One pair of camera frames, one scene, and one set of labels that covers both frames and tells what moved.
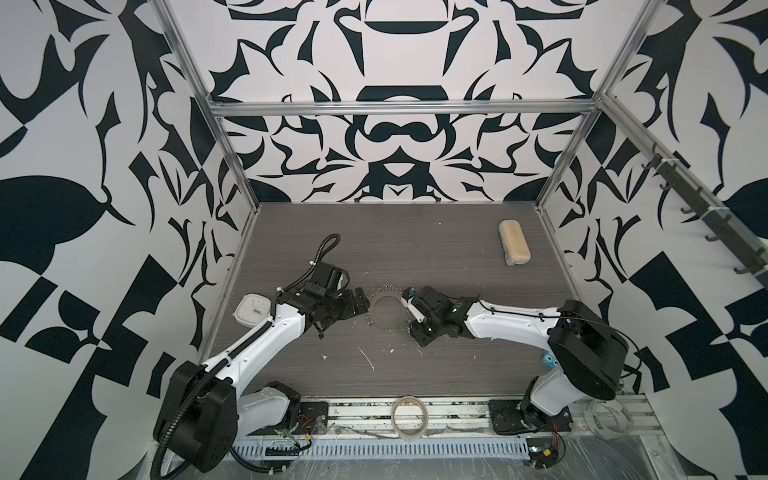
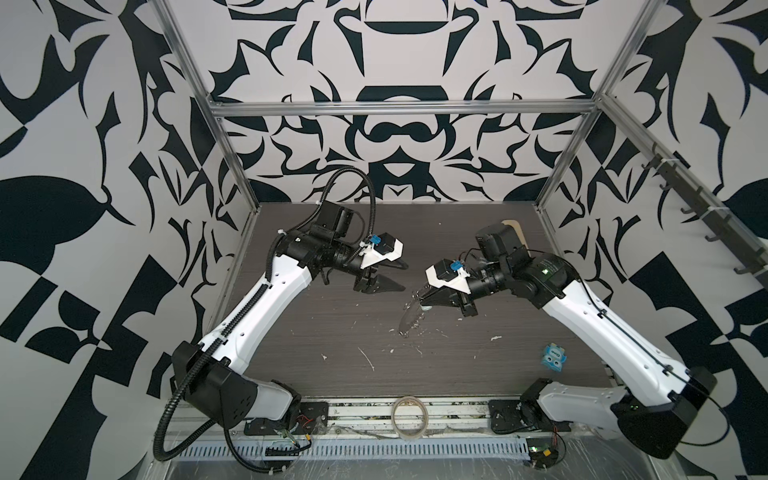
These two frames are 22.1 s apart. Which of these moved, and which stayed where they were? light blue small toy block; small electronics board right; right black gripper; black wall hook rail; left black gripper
Moved: left black gripper; right black gripper
Stayed: black wall hook rail; light blue small toy block; small electronics board right
